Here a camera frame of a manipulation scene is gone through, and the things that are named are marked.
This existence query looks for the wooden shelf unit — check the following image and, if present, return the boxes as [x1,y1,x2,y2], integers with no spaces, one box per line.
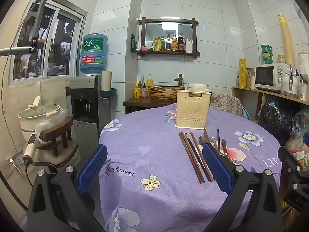
[232,86,309,126]

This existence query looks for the grey water dispenser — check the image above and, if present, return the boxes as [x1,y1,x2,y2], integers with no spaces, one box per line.
[66,75,105,143]

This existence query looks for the wooden framed mirror shelf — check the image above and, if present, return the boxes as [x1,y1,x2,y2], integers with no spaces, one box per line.
[136,17,201,58]

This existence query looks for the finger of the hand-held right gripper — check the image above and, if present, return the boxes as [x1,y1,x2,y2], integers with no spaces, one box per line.
[278,146,309,178]

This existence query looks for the blue water bottle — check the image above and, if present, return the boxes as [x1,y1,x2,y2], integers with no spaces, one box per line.
[80,33,109,75]

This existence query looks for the wooden handled spoon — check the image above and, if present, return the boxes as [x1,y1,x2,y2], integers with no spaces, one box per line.
[221,138,229,157]

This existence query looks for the cream plastic utensil holder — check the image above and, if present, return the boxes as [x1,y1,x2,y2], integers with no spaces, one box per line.
[175,89,212,128]

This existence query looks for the clear plastic bag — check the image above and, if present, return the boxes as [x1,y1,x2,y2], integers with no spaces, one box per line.
[35,109,68,148]

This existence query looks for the white microwave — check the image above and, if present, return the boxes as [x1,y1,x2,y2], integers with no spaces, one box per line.
[255,63,290,94]

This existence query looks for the purple floral tablecloth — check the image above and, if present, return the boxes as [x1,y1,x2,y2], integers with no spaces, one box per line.
[99,103,283,232]

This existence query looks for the sliding window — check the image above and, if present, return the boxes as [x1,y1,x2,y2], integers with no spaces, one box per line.
[10,0,86,86]

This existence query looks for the dark wooden stool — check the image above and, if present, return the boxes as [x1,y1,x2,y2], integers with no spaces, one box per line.
[40,116,74,156]

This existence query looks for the black plastic bag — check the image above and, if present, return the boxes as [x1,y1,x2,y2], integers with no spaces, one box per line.
[259,98,296,138]

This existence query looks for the yellow seasoning packet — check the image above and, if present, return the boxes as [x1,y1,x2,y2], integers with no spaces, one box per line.
[152,37,162,52]

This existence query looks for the colourful plastic bags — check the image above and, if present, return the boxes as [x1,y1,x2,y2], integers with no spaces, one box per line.
[285,109,309,167]

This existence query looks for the glass jar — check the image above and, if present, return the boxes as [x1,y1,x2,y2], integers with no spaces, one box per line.
[246,68,256,87]

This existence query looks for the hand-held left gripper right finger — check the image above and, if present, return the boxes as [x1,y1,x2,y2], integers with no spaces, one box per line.
[202,144,283,232]

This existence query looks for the wicker pattern basin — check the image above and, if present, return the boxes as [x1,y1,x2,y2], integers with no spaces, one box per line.
[148,85,186,100]

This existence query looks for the tall yellow box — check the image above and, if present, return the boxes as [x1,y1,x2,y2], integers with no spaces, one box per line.
[239,58,247,88]

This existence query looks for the white rice cooker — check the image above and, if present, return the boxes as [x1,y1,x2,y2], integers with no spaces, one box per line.
[188,83,213,93]

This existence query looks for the floral cloth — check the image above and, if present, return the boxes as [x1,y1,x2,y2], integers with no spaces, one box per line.
[210,93,243,118]

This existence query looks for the paper towel roll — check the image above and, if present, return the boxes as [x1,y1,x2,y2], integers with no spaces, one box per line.
[101,71,112,91]

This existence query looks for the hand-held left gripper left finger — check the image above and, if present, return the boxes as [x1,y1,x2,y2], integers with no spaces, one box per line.
[27,144,108,232]

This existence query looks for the white electric cooking pot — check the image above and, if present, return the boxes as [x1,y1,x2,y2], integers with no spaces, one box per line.
[18,97,61,141]

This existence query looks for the dark soy sauce bottle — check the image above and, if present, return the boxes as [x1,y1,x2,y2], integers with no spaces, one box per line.
[178,33,186,52]

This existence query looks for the white power handle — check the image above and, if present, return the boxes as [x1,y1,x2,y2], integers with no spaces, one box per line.
[23,133,38,165]

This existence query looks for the beige cushion with braided edge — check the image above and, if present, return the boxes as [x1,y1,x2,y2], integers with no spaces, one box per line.
[31,140,79,168]

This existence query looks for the dark wooden vanity counter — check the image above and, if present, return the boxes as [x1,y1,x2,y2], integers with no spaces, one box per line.
[123,98,178,114]

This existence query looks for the tall yellow corrugated tube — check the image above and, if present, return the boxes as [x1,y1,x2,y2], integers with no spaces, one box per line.
[278,13,295,66]

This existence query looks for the blue-grey roll holder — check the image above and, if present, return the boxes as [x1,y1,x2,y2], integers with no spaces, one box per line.
[101,89,117,99]

